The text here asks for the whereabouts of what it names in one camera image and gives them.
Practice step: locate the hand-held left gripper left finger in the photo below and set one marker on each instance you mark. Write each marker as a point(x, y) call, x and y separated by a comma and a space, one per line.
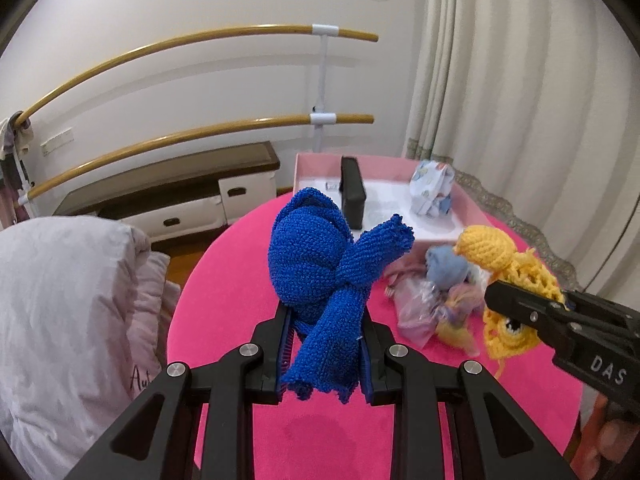
point(285, 355)

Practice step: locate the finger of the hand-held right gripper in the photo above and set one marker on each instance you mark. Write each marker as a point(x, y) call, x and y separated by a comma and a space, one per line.
point(605, 307)
point(525, 312)

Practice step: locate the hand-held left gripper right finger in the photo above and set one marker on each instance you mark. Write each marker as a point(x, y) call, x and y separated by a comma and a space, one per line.
point(366, 375)

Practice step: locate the yellow crochet piece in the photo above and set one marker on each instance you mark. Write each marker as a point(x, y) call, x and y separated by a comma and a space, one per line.
point(482, 250)

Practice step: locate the pastel plush toy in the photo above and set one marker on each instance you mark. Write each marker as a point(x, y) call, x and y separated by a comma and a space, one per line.
point(425, 310)

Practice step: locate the light blue yarn ball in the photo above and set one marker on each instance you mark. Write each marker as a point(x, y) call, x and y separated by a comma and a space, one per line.
point(445, 265)

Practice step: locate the blue knitted cloth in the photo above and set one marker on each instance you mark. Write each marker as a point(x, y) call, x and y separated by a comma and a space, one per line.
point(310, 250)

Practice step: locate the pink box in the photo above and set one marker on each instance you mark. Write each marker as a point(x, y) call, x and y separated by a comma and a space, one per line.
point(390, 200)

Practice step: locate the person's right hand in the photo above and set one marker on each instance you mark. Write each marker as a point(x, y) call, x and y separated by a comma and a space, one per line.
point(612, 435)

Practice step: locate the pink velvet tablecloth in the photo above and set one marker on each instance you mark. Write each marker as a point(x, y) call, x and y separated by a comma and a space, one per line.
point(225, 310)

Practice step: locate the white printed cloth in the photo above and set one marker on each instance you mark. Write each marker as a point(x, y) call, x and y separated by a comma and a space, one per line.
point(430, 185)

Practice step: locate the low white drawer cabinet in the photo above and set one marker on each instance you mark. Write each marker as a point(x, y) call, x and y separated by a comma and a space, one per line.
point(200, 210)

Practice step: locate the black divider block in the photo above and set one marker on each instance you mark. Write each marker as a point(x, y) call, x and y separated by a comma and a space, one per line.
point(352, 190)

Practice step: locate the pale grey duvet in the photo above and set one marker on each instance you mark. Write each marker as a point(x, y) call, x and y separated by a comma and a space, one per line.
point(65, 310)

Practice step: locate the cream curtain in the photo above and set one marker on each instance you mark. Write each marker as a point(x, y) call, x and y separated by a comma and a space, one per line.
point(500, 60)

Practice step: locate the hanging clothes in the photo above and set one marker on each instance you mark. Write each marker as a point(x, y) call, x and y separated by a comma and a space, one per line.
point(7, 170)

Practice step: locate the wooden barre rail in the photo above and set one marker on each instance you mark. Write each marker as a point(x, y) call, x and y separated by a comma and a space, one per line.
point(357, 35)
point(355, 119)

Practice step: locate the white barre post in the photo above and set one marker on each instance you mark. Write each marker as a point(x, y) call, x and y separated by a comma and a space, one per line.
point(23, 196)
point(324, 75)

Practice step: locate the white wall socket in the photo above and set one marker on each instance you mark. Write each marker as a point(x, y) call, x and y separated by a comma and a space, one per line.
point(57, 141)

